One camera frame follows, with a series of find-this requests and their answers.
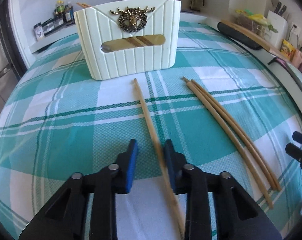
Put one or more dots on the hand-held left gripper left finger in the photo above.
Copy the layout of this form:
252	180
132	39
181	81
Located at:
132	165

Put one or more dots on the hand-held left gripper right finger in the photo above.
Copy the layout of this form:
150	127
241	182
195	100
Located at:
170	165

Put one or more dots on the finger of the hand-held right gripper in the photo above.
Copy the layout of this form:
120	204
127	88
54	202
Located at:
297	152
300	138

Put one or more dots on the cream utensil holder box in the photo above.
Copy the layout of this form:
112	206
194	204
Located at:
103	67

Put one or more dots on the green checked tablecloth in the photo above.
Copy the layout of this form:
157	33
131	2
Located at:
66	130

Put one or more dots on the pink cloth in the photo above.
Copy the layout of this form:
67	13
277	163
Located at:
278	62

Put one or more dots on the yellow packet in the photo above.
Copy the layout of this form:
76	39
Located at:
288	50

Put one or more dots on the wooden cutting board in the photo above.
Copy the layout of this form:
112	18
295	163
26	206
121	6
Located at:
268	43

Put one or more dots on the white knife block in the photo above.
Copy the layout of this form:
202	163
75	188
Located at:
275	25

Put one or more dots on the black pad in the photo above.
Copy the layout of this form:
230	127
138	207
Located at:
238	36

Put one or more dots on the rack of spice jars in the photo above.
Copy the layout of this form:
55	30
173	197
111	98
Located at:
47	28

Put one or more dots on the glass french press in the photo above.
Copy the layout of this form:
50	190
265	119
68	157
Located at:
197	2

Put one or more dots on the dark sauce bottle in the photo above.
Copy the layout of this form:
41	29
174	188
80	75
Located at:
69	12

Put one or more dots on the sauce bottle with yellow cap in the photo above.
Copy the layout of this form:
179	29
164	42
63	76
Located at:
59	8

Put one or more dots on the wall power outlet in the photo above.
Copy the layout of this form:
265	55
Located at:
294	28

